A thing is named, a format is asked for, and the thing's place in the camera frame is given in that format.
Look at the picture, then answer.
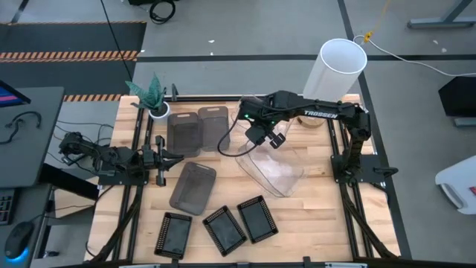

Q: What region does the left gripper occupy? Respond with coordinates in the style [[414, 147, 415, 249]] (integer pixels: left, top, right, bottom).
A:
[[141, 135, 186, 188]]

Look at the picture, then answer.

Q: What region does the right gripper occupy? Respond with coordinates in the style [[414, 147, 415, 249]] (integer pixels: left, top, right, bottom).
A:
[[237, 95, 287, 150]]

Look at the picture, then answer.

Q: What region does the gray plastic basket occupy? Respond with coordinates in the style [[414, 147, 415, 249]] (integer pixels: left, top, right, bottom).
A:
[[169, 161, 218, 217], [197, 105, 231, 153], [167, 112, 204, 159]]

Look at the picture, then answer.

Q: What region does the potted snake plant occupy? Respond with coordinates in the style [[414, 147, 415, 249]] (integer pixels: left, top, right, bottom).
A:
[[125, 71, 172, 121]]

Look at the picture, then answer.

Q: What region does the black mesh basket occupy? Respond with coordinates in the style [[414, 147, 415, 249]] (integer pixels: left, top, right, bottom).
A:
[[153, 211, 193, 261], [236, 194, 280, 245], [202, 205, 248, 258]]

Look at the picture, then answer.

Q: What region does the white cylindrical bin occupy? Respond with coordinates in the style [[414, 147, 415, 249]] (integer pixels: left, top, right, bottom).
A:
[[302, 37, 369, 104]]

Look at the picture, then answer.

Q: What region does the light wooden panel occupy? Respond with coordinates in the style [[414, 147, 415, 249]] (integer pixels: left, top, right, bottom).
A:
[[53, 187, 99, 220]]

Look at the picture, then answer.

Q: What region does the dark gray desk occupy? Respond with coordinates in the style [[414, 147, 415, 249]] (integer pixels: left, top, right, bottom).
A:
[[0, 86, 66, 268]]

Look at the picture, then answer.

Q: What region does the black hazard-striped floor mat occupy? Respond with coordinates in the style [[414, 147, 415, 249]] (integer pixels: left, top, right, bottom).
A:
[[0, 20, 148, 103]]

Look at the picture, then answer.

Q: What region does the computer monitor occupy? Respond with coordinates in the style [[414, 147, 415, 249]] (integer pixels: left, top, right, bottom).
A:
[[0, 79, 32, 109]]

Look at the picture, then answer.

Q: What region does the black keyboard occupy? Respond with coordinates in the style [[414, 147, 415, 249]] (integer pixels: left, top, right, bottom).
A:
[[0, 188, 16, 226]]

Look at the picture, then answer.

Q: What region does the black computer mouse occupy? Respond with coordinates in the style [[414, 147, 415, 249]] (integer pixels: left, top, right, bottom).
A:
[[4, 220, 36, 261]]

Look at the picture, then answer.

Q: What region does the black box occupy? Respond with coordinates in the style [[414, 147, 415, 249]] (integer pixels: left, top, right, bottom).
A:
[[438, 75, 476, 118]]

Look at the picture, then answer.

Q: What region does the white plastic device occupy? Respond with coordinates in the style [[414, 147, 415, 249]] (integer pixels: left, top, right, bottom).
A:
[[434, 155, 476, 216]]

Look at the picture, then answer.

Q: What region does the gray metal table leg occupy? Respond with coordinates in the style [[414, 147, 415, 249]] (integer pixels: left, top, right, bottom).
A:
[[406, 0, 476, 31]]

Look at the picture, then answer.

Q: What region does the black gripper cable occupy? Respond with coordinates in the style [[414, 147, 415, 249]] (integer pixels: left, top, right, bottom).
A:
[[216, 115, 258, 159]]

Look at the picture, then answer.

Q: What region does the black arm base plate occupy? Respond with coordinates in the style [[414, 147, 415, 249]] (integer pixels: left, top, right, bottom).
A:
[[97, 172, 150, 187], [330, 153, 399, 185]]

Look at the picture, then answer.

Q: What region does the black aluminium frame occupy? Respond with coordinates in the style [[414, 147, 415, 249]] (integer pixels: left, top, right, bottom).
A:
[[87, 94, 414, 268]]

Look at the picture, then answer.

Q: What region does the thin black hanging cable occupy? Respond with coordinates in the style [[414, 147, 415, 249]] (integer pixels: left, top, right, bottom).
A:
[[99, 0, 135, 81]]

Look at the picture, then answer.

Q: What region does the coiled black cable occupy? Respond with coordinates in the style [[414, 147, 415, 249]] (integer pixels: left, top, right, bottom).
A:
[[149, 0, 177, 25]]

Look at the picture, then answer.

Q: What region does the black looped cable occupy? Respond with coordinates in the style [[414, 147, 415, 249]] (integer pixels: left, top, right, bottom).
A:
[[0, 110, 43, 146]]

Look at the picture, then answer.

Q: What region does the white floor cable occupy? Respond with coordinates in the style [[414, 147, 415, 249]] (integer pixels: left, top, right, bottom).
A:
[[353, 33, 476, 77]]

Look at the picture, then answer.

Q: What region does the yellow cable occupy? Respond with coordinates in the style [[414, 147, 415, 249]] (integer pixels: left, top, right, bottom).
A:
[[361, 0, 392, 44]]

